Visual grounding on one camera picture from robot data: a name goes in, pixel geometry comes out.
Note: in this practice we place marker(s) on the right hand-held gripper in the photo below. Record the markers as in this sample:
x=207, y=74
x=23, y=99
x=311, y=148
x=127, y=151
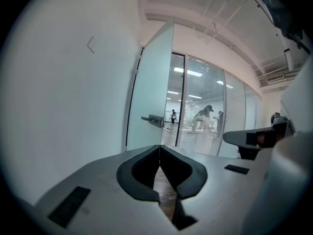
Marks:
x=283, y=126

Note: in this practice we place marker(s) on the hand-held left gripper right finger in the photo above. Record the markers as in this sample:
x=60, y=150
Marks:
x=220, y=192

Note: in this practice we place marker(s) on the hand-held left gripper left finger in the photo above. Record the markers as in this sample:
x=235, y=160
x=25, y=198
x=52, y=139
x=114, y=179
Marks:
x=97, y=199

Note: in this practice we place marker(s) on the frosted glass door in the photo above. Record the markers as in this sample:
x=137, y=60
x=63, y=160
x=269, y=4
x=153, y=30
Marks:
x=151, y=87

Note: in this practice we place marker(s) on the frosted glass partition panel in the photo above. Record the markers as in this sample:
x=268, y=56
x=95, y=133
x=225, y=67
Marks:
x=239, y=101

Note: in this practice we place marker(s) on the glass partition with blinds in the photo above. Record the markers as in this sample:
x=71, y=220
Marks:
x=203, y=82

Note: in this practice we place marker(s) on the ceiling air vent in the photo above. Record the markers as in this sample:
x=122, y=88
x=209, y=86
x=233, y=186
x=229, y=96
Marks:
x=275, y=78

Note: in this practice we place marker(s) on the hanging linear ceiling light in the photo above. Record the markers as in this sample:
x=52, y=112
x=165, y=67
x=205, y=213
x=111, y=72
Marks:
x=288, y=60

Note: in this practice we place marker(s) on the hanging ceiling metal frame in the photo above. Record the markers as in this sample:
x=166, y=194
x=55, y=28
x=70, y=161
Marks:
x=220, y=23

